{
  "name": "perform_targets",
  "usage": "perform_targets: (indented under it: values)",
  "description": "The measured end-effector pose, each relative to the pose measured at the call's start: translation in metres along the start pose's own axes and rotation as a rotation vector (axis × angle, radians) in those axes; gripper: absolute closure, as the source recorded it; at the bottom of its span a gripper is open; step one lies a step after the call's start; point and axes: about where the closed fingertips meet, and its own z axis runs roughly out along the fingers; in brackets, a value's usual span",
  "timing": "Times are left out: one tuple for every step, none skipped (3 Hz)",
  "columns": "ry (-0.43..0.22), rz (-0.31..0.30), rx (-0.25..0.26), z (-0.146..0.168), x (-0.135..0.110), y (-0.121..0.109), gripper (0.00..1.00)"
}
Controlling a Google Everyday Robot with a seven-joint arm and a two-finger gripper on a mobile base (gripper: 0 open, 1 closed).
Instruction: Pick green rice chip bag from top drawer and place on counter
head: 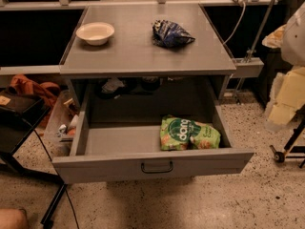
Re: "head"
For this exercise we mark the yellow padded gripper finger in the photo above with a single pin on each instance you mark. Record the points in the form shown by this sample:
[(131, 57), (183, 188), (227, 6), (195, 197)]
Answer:
[(287, 96)]

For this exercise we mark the green rice chip bag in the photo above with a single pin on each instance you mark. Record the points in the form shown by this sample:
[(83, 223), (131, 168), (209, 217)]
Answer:
[(179, 134)]

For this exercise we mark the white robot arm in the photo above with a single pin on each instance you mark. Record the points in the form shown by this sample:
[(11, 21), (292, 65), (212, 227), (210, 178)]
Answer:
[(290, 38)]

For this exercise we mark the blue chip bag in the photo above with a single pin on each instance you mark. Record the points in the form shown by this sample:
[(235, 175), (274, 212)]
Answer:
[(168, 34)]

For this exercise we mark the grey counter cabinet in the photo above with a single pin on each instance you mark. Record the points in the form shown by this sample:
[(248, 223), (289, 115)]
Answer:
[(201, 69)]

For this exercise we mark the grey open drawer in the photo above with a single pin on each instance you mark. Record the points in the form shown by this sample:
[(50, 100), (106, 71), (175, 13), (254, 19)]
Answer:
[(110, 145)]

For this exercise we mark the black wheeled stand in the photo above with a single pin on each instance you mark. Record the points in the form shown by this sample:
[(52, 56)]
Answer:
[(291, 150)]

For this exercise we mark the white bowl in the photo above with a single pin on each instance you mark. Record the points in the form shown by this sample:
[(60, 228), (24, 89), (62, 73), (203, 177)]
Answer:
[(96, 33)]

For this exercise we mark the orange jacket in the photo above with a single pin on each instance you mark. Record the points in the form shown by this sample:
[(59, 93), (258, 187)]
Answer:
[(48, 91)]

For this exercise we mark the black side table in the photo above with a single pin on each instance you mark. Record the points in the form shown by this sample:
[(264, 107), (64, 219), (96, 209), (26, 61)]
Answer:
[(19, 116)]

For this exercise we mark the person's knee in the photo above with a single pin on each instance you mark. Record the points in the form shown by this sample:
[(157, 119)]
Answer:
[(13, 219)]

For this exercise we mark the black drawer handle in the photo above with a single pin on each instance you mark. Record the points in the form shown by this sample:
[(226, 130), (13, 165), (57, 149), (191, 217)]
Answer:
[(155, 168)]

